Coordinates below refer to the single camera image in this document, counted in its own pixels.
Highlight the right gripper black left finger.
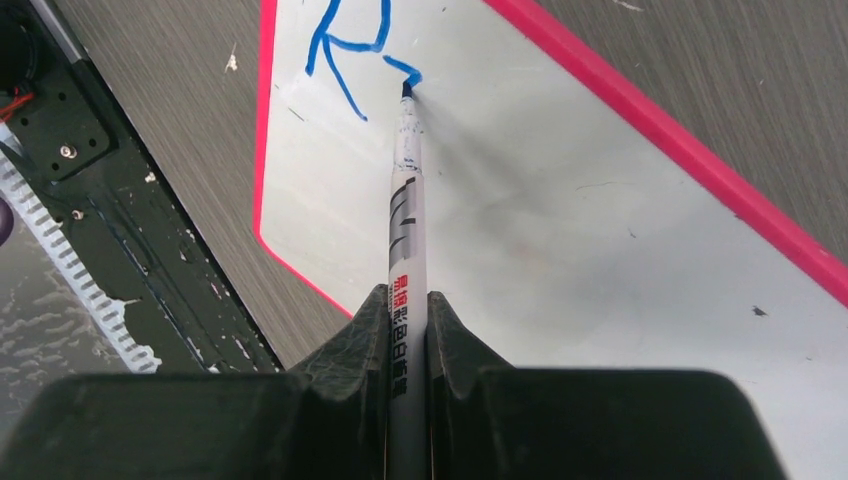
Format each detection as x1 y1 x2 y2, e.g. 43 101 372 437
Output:
1 284 388 479

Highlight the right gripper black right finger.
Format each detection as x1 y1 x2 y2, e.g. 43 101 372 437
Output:
427 292 786 479

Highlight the white marker blue cap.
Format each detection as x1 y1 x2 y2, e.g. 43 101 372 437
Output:
387 80 430 479

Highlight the white whiteboard pink rim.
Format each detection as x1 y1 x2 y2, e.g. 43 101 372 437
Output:
254 1 847 479

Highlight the white slotted cable duct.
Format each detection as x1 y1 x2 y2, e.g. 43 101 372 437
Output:
1 125 162 374

